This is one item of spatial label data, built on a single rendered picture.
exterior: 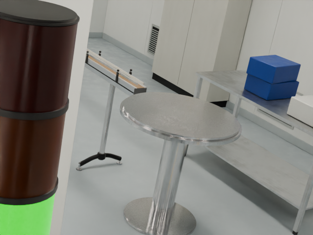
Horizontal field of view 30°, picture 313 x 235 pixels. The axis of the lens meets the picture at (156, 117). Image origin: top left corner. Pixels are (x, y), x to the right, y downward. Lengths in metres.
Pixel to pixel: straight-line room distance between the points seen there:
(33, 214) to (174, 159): 4.15
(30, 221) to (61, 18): 0.11
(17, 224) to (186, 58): 7.40
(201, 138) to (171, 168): 0.56
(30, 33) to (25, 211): 0.10
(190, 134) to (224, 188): 1.57
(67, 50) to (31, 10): 0.03
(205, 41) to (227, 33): 0.33
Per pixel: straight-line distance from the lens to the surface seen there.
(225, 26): 7.24
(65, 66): 0.31
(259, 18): 7.37
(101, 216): 4.70
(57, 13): 0.31
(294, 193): 5.27
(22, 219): 0.33
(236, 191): 5.54
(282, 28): 7.12
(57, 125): 0.32
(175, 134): 4.00
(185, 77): 7.73
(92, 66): 5.32
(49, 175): 0.33
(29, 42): 0.29
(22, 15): 0.29
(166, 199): 4.63
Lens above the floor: 2.41
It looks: 21 degrees down
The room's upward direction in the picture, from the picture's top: 11 degrees clockwise
